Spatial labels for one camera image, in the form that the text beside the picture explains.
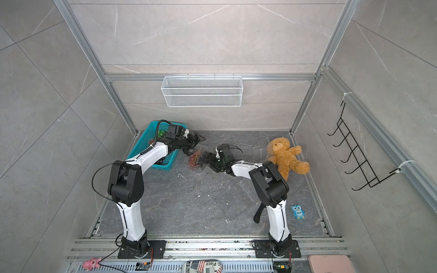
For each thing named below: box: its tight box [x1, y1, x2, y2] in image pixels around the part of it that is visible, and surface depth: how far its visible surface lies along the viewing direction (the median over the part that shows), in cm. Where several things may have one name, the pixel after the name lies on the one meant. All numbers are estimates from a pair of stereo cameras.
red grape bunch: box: [188, 147, 203, 168], surface depth 103 cm
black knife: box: [253, 202, 267, 224], surface depth 85 cm
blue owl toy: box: [291, 203, 306, 220], surface depth 84 cm
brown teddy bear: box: [266, 136, 311, 182], surface depth 100 cm
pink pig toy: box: [81, 257, 102, 272], surface depth 70 cm
